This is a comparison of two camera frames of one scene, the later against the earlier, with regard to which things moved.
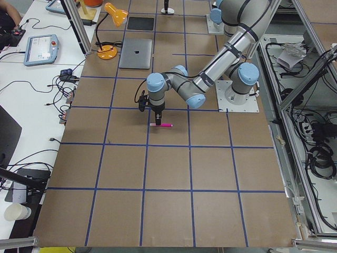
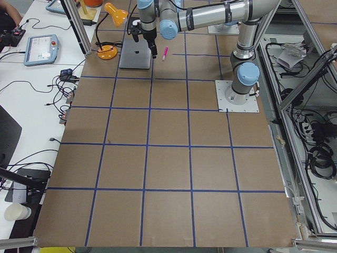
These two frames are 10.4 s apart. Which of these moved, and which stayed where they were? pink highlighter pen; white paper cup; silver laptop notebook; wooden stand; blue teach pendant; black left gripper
Moved: black left gripper; pink highlighter pen
Stayed: blue teach pendant; wooden stand; silver laptop notebook; white paper cup
